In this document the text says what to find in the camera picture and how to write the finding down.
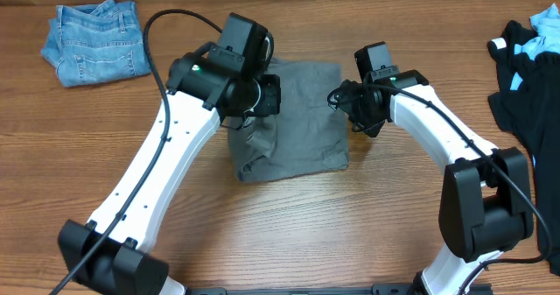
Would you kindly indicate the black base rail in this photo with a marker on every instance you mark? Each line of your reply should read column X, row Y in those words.
column 302, row 290

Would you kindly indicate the black garment with white label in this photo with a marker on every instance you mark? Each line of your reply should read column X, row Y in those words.
column 527, row 106

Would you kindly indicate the light blue cloth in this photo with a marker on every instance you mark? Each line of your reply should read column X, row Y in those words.
column 535, row 48

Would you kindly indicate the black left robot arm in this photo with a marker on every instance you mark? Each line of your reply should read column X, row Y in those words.
column 111, row 252

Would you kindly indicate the folded blue denim jeans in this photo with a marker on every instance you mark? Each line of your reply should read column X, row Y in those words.
column 95, row 43

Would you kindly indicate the grey shorts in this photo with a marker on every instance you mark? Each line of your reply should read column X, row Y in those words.
column 307, row 136

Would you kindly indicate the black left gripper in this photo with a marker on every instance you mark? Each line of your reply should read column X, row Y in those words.
column 269, row 102

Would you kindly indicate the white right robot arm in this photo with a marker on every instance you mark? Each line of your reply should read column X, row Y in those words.
column 484, row 208

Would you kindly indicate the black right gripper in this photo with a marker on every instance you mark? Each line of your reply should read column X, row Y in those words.
column 345, row 101

